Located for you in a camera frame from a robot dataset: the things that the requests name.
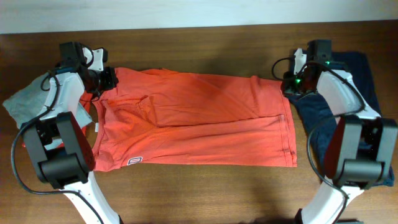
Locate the orange printed t-shirt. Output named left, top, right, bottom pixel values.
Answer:
left=93, top=67, right=297, bottom=172

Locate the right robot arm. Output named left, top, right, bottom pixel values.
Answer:
left=291, top=61, right=397, bottom=224

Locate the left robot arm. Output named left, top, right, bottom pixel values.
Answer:
left=21, top=68, right=122, bottom=223

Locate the orange folded shirt under grey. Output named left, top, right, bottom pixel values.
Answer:
left=21, top=92, right=94, bottom=148

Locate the navy blue folded shirt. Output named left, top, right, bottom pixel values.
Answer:
left=288, top=52, right=395, bottom=187

